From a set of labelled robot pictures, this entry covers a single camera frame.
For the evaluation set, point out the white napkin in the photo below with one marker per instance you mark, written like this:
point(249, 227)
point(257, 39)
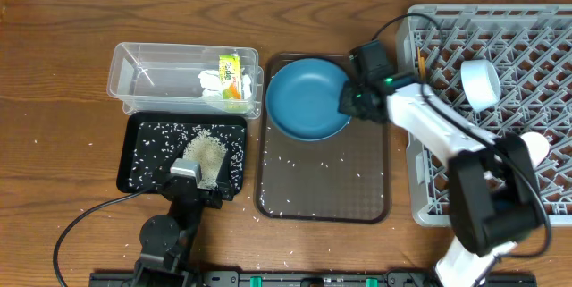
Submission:
point(213, 87)

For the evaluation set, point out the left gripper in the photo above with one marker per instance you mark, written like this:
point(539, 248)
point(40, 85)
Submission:
point(221, 193)

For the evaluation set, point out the pile of rice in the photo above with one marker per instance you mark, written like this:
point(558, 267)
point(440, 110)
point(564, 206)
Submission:
point(203, 143)

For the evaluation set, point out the black rectangular tray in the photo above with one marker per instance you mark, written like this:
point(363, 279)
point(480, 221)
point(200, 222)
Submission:
point(138, 118)

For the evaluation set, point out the clear plastic bin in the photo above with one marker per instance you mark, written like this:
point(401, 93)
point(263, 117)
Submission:
point(164, 78)

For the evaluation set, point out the white cup green inside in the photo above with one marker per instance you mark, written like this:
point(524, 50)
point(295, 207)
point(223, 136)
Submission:
point(538, 147)

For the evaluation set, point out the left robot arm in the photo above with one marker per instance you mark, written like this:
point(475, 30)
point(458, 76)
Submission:
point(166, 240)

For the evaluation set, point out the light blue bowl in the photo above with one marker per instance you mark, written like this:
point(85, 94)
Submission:
point(480, 83)

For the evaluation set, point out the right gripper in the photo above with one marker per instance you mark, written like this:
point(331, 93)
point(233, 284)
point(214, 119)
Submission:
point(352, 104)

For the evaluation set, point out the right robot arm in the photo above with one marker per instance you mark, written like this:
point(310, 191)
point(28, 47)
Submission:
point(494, 200)

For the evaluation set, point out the brown serving tray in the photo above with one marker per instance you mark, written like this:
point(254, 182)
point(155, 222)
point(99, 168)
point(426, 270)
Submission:
point(345, 178)

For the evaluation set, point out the blue plate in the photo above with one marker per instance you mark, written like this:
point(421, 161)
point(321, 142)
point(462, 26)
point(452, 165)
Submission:
point(303, 97)

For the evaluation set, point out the grey dishwasher rack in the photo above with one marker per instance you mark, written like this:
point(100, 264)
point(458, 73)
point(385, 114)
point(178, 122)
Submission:
point(530, 47)

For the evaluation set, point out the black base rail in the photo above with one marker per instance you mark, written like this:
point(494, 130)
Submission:
point(234, 279)

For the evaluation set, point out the yellow snack wrapper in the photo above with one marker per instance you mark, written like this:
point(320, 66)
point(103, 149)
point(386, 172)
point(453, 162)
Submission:
point(230, 76)

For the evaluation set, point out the wooden chopstick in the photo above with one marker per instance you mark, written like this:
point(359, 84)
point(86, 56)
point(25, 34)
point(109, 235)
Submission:
point(421, 64)

